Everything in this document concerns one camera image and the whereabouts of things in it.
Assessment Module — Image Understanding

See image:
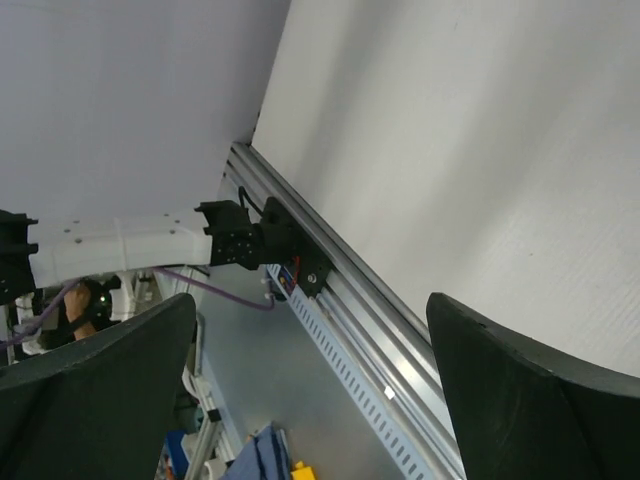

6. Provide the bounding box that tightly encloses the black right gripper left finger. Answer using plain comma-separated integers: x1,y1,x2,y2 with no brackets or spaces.
1,293,196,479

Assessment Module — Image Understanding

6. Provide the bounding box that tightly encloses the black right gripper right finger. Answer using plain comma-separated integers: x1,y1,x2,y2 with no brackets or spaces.
426,293,639,479

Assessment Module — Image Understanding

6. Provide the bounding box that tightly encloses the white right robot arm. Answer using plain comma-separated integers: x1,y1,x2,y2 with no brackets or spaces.
1,200,639,479

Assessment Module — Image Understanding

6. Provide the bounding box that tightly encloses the blue cloth below table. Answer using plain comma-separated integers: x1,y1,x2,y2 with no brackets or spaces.
221,424,292,480

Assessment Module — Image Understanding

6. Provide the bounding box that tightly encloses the yellow toy block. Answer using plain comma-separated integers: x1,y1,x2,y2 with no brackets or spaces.
291,461,316,480

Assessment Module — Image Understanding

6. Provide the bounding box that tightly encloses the grey slotted cable duct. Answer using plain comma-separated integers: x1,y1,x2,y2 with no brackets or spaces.
266,264,436,479

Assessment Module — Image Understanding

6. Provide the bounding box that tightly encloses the aluminium frame rail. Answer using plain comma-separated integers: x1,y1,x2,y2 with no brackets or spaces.
225,143,466,479

